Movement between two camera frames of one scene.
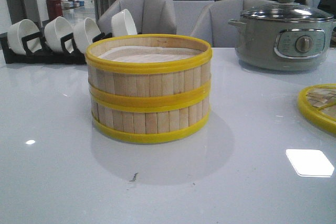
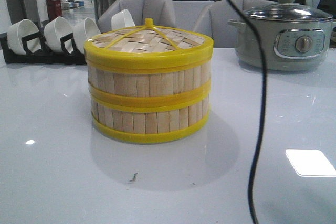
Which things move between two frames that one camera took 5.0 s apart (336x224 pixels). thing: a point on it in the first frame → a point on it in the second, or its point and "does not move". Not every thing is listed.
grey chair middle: (211, 21) does not move
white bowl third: (83, 33) does not move
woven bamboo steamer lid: (317, 103) → (149, 46)
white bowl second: (54, 30) does not move
